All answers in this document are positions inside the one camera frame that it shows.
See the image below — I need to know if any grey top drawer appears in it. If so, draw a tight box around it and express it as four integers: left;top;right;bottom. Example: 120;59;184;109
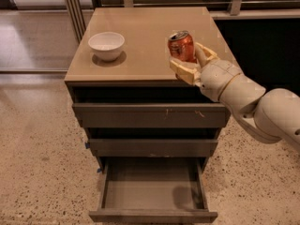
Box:
72;103;230;128

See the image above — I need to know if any blue tape piece upper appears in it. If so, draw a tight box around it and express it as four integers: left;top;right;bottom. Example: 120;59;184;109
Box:
84;142;90;149

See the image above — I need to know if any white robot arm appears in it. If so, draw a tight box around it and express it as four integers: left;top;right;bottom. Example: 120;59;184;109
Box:
170;43;300;152

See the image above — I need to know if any grey middle drawer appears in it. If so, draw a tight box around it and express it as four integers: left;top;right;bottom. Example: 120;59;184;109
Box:
88;139;218;158

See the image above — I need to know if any red coke can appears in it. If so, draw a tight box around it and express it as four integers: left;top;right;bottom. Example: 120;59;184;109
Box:
168;30;196;63

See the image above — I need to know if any grey drawer cabinet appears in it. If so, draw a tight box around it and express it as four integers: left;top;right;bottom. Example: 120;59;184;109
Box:
63;6;247;173

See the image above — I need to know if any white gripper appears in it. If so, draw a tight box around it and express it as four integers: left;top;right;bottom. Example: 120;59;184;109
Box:
169;42;243;102

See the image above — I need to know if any white ceramic bowl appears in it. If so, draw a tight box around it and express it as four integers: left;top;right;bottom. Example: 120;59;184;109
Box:
88;32;125;62

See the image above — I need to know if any grey open bottom drawer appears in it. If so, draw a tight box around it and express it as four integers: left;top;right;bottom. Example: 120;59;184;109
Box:
89;157;218;224

